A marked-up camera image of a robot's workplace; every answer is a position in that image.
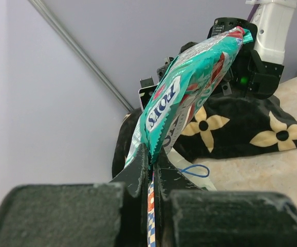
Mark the checkered paper bag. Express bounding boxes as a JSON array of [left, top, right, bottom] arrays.
[[147, 149, 216, 246]]

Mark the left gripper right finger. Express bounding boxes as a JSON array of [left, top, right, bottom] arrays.
[[152, 152, 297, 246]]

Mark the black floral pillow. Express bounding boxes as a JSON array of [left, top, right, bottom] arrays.
[[112, 94, 297, 180]]

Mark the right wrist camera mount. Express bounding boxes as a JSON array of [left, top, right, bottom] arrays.
[[138, 77, 157, 111]]

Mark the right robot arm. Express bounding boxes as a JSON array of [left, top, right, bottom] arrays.
[[208, 1, 297, 99]]

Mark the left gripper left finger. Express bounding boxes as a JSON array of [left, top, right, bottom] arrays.
[[0, 144, 148, 246]]

